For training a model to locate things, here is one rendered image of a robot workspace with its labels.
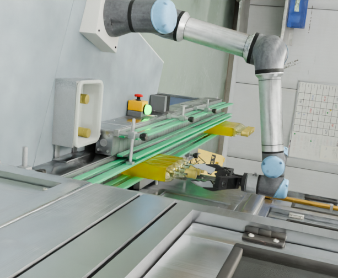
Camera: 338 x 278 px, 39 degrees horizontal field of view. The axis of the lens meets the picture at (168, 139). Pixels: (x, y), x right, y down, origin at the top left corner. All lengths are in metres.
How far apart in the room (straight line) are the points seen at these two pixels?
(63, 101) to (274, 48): 0.72
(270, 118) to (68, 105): 0.67
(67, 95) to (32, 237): 1.03
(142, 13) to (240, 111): 6.07
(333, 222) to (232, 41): 0.85
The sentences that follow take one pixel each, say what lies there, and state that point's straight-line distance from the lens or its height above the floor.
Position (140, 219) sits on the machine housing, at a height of 1.38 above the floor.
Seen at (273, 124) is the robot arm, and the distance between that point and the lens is 1.63.
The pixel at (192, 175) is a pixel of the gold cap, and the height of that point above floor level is 1.15.
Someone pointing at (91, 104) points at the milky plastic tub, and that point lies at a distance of 1.74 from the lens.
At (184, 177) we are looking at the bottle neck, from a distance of 1.79.
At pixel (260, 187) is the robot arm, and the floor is 1.41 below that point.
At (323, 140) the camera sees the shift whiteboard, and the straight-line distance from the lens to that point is 7.61.
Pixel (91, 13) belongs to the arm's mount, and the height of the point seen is 0.78.
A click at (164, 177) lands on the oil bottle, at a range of 1.80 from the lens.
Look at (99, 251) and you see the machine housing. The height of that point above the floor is 1.38.
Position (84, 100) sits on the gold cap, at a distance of 1.67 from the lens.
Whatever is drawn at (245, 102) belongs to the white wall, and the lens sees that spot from 7.68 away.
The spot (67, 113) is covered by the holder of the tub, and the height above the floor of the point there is 0.80.
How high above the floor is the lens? 1.61
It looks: 18 degrees down
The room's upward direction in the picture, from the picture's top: 99 degrees clockwise
